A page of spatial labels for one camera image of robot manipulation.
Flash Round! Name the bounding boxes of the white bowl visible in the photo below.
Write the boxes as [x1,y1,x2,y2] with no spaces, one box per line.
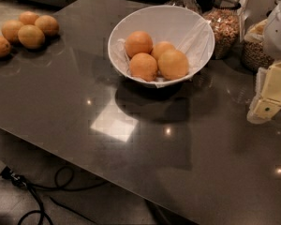
[107,5,216,89]

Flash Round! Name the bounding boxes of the orange in bowl back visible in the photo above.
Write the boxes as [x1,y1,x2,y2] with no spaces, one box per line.
[151,41,175,60]

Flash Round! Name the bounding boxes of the glass jar of grains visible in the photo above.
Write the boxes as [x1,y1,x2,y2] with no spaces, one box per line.
[241,0,281,72]

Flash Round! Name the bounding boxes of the glass jar of nuts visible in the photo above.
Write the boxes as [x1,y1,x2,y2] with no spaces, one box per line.
[204,0,241,60]

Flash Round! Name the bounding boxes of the black power cable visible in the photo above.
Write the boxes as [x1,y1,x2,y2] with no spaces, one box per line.
[0,164,109,225]

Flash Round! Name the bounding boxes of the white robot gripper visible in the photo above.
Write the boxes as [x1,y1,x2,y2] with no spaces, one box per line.
[246,1,281,125]

